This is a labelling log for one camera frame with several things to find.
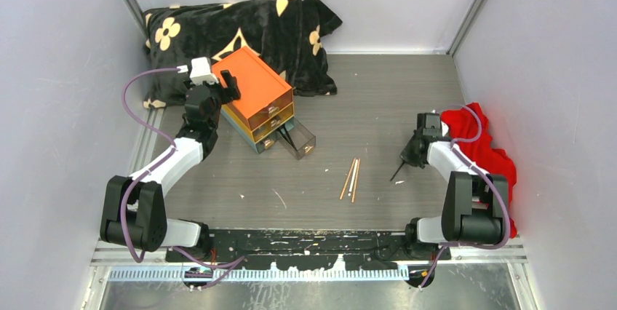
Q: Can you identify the wooden brown pencil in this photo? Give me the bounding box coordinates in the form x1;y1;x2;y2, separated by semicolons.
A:
339;158;359;200

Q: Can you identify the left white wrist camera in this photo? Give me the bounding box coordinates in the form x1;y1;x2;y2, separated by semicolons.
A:
189;57;220;85

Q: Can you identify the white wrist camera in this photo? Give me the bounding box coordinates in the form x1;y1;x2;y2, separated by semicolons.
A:
441;122;450;138
189;57;220;85

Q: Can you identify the black floral plush pillow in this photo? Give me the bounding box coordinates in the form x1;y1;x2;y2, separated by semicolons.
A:
143;0;343;97

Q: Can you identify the gold makeup pencil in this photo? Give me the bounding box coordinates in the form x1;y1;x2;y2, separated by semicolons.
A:
349;158;361;203

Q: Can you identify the red cloth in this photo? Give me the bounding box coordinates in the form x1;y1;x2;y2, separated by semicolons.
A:
440;102;519;239

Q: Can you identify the black makeup pencil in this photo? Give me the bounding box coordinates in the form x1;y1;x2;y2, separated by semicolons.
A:
389;162;405;181

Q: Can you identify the white makeup pencil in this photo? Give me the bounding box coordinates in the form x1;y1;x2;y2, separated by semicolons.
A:
347;158;360;196

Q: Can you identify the orange drawer organizer box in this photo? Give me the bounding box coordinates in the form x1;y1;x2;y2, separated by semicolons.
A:
212;47;295;154

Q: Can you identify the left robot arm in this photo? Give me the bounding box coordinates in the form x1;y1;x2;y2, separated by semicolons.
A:
100;65;241;261

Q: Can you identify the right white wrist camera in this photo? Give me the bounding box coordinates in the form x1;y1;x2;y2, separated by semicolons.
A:
441;122;450;138

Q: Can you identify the clear bottom drawer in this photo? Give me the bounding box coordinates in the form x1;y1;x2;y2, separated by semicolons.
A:
275;117;317;160

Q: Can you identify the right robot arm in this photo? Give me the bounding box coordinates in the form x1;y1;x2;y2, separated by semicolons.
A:
400;113;511;260

